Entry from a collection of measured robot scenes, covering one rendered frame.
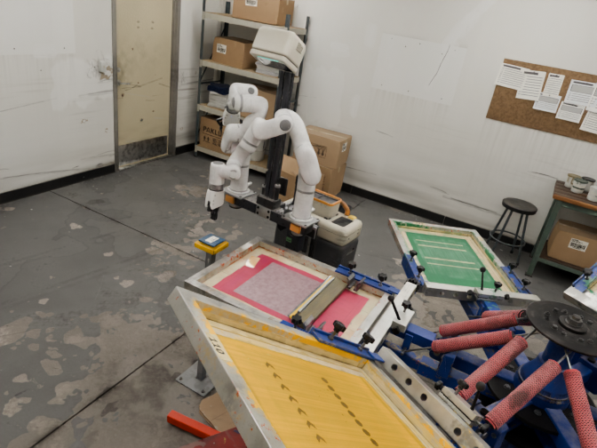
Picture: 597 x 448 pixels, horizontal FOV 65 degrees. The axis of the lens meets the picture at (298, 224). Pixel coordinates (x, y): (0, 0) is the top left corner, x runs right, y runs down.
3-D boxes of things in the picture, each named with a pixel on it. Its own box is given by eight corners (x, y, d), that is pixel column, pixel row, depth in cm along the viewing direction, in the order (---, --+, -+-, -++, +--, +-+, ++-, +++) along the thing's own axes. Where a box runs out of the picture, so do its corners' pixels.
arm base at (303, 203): (300, 209, 259) (305, 182, 253) (320, 217, 253) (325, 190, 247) (284, 216, 247) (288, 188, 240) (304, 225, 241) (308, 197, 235)
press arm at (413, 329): (389, 332, 195) (392, 323, 193) (394, 325, 200) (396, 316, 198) (430, 351, 188) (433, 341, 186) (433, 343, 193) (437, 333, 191)
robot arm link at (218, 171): (241, 162, 235) (242, 168, 227) (239, 181, 240) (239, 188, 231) (210, 158, 232) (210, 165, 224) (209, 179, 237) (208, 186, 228)
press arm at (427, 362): (253, 297, 226) (255, 286, 223) (260, 292, 231) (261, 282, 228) (524, 424, 179) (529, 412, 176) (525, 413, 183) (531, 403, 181)
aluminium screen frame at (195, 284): (183, 288, 209) (184, 280, 207) (257, 242, 256) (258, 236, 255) (344, 367, 178) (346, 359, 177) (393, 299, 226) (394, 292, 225)
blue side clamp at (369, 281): (332, 280, 235) (335, 268, 232) (337, 276, 239) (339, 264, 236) (389, 304, 224) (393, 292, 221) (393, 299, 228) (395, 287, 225)
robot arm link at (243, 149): (258, 148, 225) (236, 184, 231) (257, 140, 236) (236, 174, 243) (242, 140, 222) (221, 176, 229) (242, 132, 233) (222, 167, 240)
